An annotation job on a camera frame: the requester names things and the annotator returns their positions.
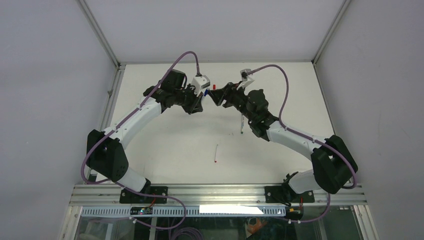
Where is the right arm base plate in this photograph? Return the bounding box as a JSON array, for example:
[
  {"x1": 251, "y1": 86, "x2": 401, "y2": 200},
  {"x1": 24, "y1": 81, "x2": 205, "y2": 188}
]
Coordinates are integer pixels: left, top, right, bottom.
[{"x1": 264, "y1": 185, "x2": 315, "y2": 204}]

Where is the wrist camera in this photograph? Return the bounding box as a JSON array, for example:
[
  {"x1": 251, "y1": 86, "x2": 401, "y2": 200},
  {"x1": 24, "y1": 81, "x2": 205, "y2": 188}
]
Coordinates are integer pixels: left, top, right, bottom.
[
  {"x1": 190, "y1": 75, "x2": 211, "y2": 96},
  {"x1": 236, "y1": 68, "x2": 255, "y2": 90}
]

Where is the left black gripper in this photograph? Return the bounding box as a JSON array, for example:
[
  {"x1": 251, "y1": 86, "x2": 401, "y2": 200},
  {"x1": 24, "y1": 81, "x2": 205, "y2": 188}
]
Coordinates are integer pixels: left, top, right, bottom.
[{"x1": 173, "y1": 83, "x2": 204, "y2": 115}]

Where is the aluminium frame rail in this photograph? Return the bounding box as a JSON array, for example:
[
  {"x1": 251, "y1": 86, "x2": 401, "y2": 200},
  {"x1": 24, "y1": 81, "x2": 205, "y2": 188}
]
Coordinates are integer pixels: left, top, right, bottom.
[{"x1": 69, "y1": 184, "x2": 368, "y2": 207}]

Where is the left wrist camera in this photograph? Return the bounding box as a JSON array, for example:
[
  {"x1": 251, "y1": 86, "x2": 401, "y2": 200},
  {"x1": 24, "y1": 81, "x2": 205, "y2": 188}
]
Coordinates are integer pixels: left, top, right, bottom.
[{"x1": 190, "y1": 75, "x2": 211, "y2": 96}]

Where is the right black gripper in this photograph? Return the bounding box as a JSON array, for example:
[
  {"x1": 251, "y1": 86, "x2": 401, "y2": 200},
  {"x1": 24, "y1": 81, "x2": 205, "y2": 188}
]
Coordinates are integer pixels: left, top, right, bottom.
[{"x1": 207, "y1": 81, "x2": 256, "y2": 123}]

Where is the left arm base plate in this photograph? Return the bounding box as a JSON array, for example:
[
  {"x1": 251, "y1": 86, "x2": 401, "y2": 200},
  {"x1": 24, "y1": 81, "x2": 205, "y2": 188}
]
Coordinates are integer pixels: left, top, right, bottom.
[{"x1": 119, "y1": 186, "x2": 168, "y2": 204}]

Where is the white slotted cable duct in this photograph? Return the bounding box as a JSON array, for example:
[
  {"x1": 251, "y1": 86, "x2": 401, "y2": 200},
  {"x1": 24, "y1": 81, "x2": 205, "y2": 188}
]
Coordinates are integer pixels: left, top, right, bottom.
[{"x1": 81, "y1": 204, "x2": 286, "y2": 218}]

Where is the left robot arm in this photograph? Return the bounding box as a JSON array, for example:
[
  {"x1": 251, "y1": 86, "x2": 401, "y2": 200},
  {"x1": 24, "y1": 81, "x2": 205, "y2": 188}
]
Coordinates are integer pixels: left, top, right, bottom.
[{"x1": 83, "y1": 69, "x2": 211, "y2": 203}]

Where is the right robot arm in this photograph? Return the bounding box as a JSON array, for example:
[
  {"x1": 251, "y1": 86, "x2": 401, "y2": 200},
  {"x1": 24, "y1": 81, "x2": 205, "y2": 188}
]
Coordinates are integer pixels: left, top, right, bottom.
[{"x1": 208, "y1": 82, "x2": 358, "y2": 203}]

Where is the orange object below table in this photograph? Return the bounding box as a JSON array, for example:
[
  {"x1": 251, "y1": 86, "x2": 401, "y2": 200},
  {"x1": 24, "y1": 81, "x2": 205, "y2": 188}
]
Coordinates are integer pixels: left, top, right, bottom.
[{"x1": 245, "y1": 217, "x2": 268, "y2": 235}]

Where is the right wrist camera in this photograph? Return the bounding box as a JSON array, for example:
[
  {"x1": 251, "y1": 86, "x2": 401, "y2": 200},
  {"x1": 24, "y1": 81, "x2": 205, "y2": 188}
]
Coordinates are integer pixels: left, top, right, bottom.
[{"x1": 236, "y1": 68, "x2": 255, "y2": 90}]

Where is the white pen red end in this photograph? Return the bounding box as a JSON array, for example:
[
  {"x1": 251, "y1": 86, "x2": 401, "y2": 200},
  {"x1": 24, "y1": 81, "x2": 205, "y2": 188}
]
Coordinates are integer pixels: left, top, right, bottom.
[{"x1": 214, "y1": 144, "x2": 219, "y2": 163}]

